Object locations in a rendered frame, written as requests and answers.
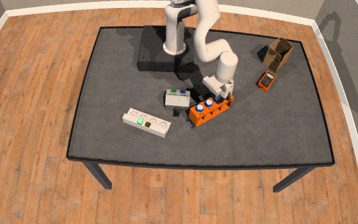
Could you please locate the orange multimeter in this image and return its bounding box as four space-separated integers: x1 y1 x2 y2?
257 71 276 92

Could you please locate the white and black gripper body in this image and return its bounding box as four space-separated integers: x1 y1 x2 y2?
220 83 233 98

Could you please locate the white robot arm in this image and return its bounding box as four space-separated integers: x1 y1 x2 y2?
163 0 238 96

